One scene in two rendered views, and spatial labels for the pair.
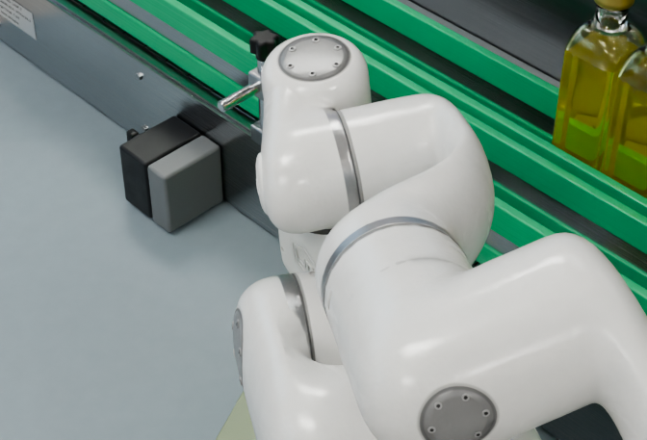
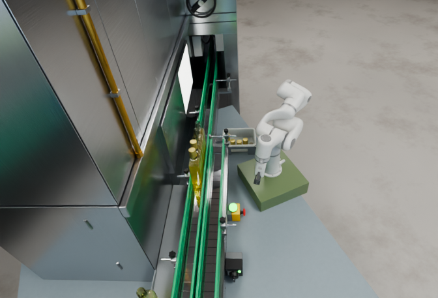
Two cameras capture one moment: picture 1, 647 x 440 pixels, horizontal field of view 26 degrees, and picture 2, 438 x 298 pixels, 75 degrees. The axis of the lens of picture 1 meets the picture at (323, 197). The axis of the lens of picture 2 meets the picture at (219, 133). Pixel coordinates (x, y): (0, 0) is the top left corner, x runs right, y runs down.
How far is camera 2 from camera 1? 1.70 m
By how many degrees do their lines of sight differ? 85
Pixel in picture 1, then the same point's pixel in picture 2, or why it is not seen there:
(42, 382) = (286, 245)
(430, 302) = (296, 90)
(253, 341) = (294, 134)
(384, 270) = (295, 98)
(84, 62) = not seen: outside the picture
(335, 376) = (293, 121)
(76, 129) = not seen: outside the picture
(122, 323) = (265, 246)
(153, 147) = (236, 262)
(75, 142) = not seen: outside the picture
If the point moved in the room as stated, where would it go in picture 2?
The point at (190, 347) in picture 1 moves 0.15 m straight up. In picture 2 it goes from (259, 233) to (259, 218)
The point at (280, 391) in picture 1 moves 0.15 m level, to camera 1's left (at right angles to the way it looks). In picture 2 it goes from (299, 123) to (325, 137)
